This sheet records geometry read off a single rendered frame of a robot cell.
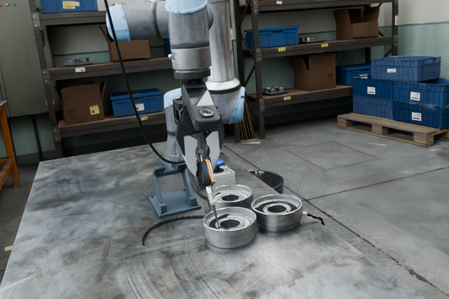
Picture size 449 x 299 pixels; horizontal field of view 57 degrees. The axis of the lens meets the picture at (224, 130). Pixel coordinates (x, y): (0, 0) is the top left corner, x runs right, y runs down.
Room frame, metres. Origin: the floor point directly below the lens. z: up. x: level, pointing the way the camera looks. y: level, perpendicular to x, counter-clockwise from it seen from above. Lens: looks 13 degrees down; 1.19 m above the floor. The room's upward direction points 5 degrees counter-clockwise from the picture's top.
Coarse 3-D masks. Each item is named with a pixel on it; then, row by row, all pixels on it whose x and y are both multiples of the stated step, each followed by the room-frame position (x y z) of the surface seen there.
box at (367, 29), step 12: (336, 12) 5.28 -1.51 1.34; (348, 12) 5.43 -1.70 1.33; (360, 12) 5.46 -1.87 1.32; (372, 12) 5.27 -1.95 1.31; (336, 24) 5.36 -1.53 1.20; (348, 24) 5.08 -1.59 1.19; (360, 24) 5.04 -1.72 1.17; (372, 24) 5.08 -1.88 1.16; (336, 36) 5.37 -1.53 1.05; (348, 36) 5.09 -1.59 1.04; (360, 36) 5.03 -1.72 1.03; (372, 36) 5.09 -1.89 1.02
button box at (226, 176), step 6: (222, 168) 1.03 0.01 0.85; (228, 168) 1.04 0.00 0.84; (216, 174) 0.99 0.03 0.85; (222, 174) 0.99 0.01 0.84; (228, 174) 0.99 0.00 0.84; (234, 174) 1.00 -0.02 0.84; (216, 180) 0.98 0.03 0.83; (222, 180) 0.99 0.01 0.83; (228, 180) 0.99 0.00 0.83; (234, 180) 1.00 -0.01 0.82; (216, 186) 0.98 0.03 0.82
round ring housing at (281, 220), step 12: (252, 204) 0.80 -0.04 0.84; (276, 204) 0.81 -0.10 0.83; (300, 204) 0.79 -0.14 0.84; (264, 216) 0.75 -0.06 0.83; (276, 216) 0.74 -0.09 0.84; (288, 216) 0.74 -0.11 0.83; (300, 216) 0.76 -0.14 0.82; (264, 228) 0.76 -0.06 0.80; (276, 228) 0.75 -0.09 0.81; (288, 228) 0.75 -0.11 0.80
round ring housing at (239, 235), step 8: (224, 208) 0.79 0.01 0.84; (232, 208) 0.79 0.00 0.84; (240, 208) 0.79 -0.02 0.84; (208, 216) 0.77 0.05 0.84; (248, 216) 0.77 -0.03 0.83; (256, 216) 0.74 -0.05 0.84; (208, 224) 0.75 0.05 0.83; (216, 224) 0.74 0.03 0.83; (224, 224) 0.76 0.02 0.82; (232, 224) 0.76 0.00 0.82; (240, 224) 0.73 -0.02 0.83; (256, 224) 0.73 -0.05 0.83; (208, 232) 0.71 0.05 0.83; (216, 232) 0.70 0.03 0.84; (224, 232) 0.69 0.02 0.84; (232, 232) 0.69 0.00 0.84; (240, 232) 0.69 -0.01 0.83; (248, 232) 0.70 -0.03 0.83; (208, 240) 0.73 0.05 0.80; (216, 240) 0.70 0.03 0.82; (224, 240) 0.69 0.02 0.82; (232, 240) 0.69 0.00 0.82; (240, 240) 0.69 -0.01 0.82; (248, 240) 0.71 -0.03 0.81; (224, 248) 0.70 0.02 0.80
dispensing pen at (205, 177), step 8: (200, 152) 0.81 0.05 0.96; (200, 160) 0.80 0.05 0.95; (200, 168) 0.77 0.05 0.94; (200, 176) 0.77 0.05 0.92; (208, 176) 0.77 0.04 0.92; (200, 184) 0.78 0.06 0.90; (208, 184) 0.77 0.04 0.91; (208, 192) 0.76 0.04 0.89; (208, 200) 0.76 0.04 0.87; (216, 216) 0.74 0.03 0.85
